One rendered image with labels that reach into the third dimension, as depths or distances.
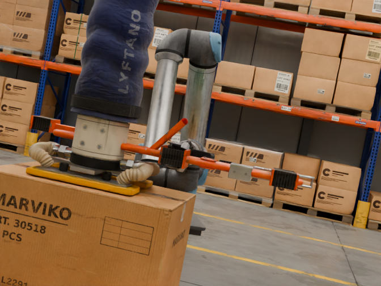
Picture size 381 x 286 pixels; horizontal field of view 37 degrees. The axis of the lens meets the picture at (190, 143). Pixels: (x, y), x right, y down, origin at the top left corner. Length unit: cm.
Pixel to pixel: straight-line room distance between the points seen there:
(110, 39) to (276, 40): 860
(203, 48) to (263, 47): 802
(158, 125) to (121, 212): 57
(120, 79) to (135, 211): 41
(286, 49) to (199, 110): 790
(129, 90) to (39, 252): 56
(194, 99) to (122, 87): 67
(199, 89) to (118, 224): 87
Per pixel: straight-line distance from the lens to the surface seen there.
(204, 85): 233
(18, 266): 180
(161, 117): 215
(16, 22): 1006
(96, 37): 178
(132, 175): 171
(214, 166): 175
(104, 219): 167
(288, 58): 1022
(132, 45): 177
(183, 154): 176
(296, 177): 174
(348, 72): 891
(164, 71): 222
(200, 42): 226
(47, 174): 177
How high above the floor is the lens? 123
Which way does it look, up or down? 3 degrees down
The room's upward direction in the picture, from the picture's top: 11 degrees clockwise
